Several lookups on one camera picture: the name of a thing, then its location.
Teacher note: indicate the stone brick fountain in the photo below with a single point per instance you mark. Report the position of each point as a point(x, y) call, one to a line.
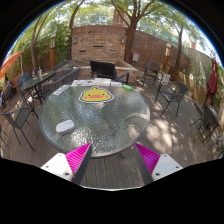
point(98, 43)

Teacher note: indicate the dark round patio table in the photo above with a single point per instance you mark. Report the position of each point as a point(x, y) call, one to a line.
point(36, 80)

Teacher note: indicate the black metal mesh chair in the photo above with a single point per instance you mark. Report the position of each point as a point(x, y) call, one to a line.
point(207, 118)
point(175, 93)
point(20, 116)

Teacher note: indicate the open white book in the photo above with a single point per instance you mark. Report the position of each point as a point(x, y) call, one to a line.
point(101, 81)

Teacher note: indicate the small white blue box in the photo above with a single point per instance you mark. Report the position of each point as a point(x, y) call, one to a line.
point(116, 84)

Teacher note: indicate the forked tree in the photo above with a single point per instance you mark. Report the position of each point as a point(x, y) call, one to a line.
point(129, 43)

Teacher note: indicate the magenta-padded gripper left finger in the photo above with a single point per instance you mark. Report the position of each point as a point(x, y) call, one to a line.
point(63, 164)

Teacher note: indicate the white wall box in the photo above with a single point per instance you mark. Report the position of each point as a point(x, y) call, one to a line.
point(135, 56)

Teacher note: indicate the white computer mouse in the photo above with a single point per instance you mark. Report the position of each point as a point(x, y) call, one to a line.
point(65, 126)

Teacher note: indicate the dark wicker chair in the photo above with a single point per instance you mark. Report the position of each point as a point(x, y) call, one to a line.
point(63, 65)
point(63, 79)

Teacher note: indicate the white number plate sign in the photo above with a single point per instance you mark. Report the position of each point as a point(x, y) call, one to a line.
point(61, 90)

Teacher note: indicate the black slatted bench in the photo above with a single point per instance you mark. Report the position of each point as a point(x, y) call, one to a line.
point(105, 69)

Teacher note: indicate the wooden lamp post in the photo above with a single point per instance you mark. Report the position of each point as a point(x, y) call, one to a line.
point(52, 50)
point(166, 55)

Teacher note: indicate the blue patio chair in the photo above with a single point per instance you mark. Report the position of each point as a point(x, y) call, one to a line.
point(24, 78)

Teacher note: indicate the black wall lantern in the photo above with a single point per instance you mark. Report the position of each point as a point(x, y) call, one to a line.
point(122, 40)
point(75, 40)

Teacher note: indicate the black metal patio chair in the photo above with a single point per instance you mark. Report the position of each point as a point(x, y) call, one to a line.
point(151, 66)

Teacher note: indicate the orange patio umbrella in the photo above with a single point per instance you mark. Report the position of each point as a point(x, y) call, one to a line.
point(9, 61)

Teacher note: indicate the colourful printed sheet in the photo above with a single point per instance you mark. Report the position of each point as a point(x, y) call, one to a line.
point(81, 82)

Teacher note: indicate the slender leaning tree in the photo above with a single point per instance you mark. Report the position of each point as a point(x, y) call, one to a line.
point(33, 46)

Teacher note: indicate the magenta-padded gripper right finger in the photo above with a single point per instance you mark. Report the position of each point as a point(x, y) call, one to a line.
point(162, 165)

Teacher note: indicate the small green pack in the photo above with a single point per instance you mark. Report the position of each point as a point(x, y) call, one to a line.
point(127, 87)

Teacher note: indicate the person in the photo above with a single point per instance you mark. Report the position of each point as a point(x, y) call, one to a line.
point(8, 85)

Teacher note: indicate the yellow duck mouse pad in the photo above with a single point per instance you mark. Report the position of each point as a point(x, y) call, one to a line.
point(96, 94)

